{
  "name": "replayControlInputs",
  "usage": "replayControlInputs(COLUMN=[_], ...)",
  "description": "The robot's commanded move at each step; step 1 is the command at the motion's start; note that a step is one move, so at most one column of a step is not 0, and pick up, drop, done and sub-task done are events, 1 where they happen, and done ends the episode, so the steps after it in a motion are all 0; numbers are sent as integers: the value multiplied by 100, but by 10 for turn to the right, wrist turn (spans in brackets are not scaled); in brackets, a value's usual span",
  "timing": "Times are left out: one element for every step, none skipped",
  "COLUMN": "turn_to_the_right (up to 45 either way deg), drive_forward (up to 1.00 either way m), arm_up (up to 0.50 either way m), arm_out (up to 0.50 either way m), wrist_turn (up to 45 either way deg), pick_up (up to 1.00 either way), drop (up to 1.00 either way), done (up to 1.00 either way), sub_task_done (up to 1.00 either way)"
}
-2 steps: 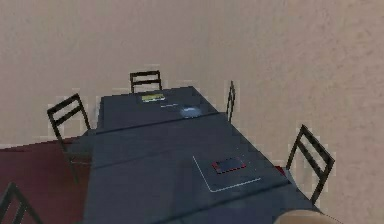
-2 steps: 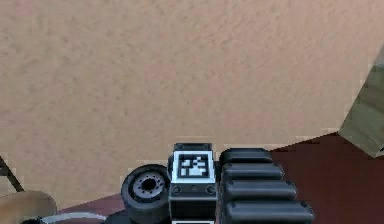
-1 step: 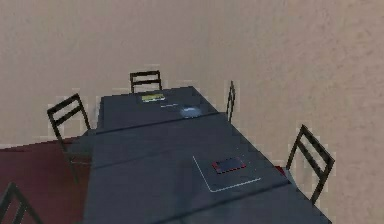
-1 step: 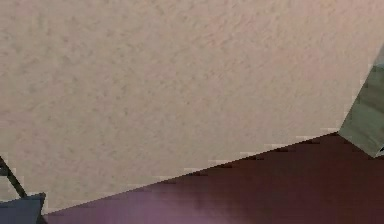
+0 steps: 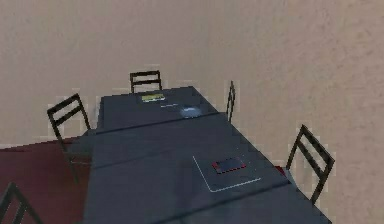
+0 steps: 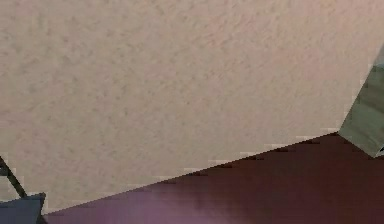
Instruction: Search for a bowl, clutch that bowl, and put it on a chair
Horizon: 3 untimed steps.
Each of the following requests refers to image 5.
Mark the thin white stick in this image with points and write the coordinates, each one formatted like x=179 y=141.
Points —
x=169 y=105

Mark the pale blue glass bowl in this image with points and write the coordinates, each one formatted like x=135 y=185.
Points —
x=190 y=111

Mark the dark grey long table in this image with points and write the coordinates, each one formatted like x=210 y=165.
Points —
x=156 y=166

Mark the black slatted chair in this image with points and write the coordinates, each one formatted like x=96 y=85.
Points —
x=313 y=156
x=230 y=98
x=18 y=203
x=65 y=115
x=145 y=80

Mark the dark mat with white edge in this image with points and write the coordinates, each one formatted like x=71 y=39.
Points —
x=226 y=181

